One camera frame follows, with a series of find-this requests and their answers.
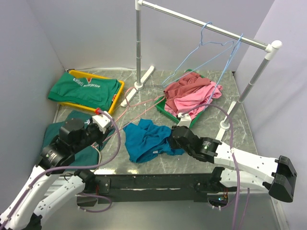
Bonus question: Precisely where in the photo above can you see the dark green shorts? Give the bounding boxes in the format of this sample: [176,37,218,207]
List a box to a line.
[42,110,99,166]

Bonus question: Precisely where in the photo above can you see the pink wire hanger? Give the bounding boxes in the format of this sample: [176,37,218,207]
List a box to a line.
[92,87,168,149]

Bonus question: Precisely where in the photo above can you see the maroon t shirt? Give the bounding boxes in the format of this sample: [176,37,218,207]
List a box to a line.
[164,71,211,113]

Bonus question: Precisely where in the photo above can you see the silver white clothes rack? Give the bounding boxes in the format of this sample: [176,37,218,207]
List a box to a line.
[119,0,283,142]

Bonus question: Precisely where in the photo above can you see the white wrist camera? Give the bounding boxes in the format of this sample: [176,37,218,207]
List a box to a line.
[92,108,112,133]
[177,113,192,128]

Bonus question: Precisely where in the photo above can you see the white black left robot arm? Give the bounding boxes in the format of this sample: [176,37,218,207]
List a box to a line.
[0,115,117,230]

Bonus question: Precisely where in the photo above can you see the teal blue t shirt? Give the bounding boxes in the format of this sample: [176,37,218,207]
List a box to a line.
[123,119,185,163]

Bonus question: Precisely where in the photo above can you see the pink t shirt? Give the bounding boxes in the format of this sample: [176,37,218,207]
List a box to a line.
[164,81,223,116]

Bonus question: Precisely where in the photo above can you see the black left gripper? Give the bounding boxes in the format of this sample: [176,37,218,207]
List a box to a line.
[72,115,114,153]

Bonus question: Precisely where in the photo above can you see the green printed t shirt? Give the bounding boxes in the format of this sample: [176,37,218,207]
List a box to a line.
[48,72,121,111]

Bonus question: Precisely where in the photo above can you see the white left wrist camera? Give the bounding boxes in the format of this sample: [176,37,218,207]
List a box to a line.
[92,108,112,133]

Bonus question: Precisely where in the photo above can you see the blue wire hanger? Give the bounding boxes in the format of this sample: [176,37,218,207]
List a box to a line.
[207,33,244,103]
[161,22,234,88]

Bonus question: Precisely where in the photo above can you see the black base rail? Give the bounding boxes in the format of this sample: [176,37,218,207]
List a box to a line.
[84,167,236,202]

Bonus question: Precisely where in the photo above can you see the blue wire hanger right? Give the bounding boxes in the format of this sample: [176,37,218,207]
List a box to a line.
[207,33,244,103]

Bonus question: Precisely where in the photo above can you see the yellow plastic tray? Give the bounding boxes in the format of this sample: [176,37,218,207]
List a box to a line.
[48,69,125,114]

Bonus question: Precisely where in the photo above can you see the blue wire hanger middle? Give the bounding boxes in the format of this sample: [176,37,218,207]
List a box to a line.
[161,22,234,88]

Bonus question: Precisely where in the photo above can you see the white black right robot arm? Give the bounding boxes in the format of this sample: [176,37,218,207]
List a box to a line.
[167,126,297,203]

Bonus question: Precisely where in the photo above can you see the green plastic tray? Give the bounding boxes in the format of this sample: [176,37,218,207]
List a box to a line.
[156,69,204,126]

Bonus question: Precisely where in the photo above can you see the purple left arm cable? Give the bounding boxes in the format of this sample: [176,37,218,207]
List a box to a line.
[0,110,121,226]

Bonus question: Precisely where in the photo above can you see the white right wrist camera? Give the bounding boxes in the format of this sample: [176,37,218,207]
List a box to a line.
[177,113,192,128]

